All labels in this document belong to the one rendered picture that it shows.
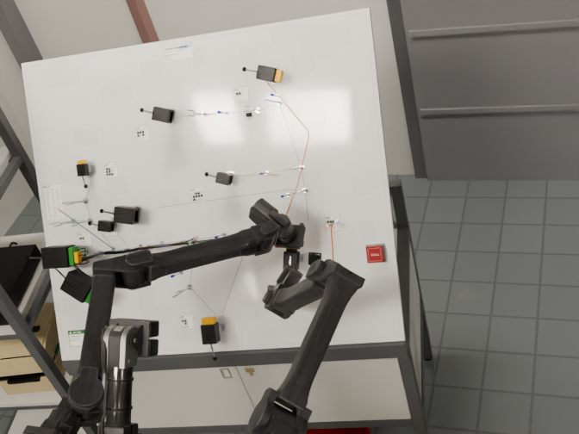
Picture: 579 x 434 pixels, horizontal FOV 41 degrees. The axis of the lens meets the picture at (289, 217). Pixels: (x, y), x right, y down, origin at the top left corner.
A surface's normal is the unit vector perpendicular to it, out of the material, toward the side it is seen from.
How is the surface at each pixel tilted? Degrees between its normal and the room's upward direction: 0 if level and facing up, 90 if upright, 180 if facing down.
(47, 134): 53
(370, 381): 90
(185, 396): 90
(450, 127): 90
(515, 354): 0
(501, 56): 90
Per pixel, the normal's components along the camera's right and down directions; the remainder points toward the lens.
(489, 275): -0.23, -0.73
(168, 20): -0.27, 0.68
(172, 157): -0.23, 0.09
